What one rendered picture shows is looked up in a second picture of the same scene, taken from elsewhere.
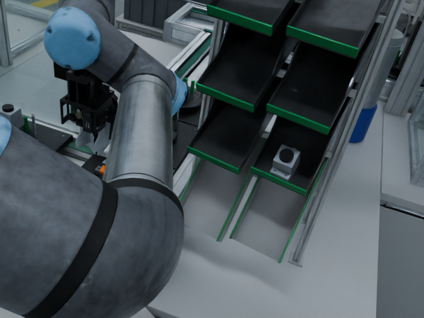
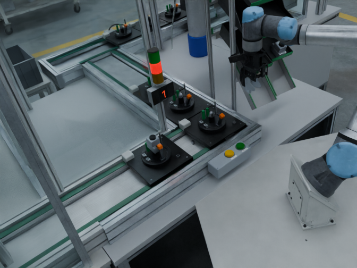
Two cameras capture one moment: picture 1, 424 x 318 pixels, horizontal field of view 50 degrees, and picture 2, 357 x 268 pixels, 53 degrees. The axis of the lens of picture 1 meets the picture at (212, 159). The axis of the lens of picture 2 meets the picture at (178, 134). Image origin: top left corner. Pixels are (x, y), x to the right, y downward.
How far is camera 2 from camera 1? 1.37 m
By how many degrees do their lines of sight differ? 35
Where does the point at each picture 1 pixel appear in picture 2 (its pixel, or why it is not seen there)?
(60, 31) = (294, 24)
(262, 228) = (276, 84)
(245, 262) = (269, 109)
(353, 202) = not seen: hidden behind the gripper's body
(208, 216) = (260, 98)
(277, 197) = (269, 70)
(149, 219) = not seen: outside the picture
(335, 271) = not seen: hidden behind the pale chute
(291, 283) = (286, 101)
